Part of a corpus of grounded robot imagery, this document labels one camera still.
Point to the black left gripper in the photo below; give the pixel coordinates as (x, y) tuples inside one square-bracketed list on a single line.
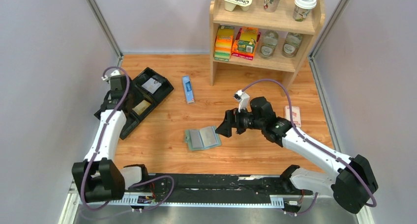
[(132, 87)]

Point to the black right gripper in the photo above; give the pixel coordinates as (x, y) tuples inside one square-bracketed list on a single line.
[(231, 117)]

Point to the teal card holder wallet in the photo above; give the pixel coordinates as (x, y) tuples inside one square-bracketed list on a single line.
[(202, 139)]

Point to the gold card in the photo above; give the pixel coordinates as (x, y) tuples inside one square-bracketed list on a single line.
[(144, 107)]

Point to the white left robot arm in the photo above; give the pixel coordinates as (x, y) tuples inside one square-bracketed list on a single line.
[(97, 177)]

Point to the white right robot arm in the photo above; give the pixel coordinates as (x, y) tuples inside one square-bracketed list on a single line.
[(349, 180)]

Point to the silver card in tray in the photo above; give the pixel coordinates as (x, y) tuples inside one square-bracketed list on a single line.
[(152, 85)]

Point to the black compartment tray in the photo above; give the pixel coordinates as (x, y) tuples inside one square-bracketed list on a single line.
[(133, 121)]

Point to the white Kamenoko sponge pack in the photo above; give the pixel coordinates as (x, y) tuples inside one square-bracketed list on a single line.
[(294, 113)]

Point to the blue slim box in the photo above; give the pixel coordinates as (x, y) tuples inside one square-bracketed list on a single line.
[(188, 91)]

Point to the green sponge pack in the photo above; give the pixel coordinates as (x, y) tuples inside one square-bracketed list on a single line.
[(224, 42)]

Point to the orange pink sponge pack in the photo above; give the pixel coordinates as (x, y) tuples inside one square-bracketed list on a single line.
[(245, 43)]

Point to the glass jar left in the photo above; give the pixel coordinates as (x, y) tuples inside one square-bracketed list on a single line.
[(269, 44)]

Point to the glass jar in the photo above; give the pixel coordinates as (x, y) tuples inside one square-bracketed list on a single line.
[(291, 44), (269, 44)]

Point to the glass jar right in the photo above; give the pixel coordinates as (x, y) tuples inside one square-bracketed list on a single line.
[(291, 44)]

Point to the wooden shelf unit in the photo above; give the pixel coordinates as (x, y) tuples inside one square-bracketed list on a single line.
[(280, 20)]

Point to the paper coffee cup right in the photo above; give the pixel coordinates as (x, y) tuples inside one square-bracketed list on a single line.
[(302, 9)]

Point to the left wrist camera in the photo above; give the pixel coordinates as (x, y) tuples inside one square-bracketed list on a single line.
[(112, 74)]

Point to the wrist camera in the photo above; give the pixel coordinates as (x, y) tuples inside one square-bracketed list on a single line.
[(112, 74), (243, 99)]

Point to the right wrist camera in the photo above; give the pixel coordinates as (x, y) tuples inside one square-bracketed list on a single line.
[(243, 99)]

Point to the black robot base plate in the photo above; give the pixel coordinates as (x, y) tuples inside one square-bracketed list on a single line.
[(218, 188)]

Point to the aluminium frame rail left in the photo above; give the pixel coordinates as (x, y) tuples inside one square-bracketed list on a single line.
[(95, 53)]

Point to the aluminium frame rail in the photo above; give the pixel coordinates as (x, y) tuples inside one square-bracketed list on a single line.
[(332, 15), (95, 53)]

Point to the aluminium frame rail right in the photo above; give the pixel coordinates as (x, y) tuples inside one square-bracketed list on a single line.
[(332, 15)]

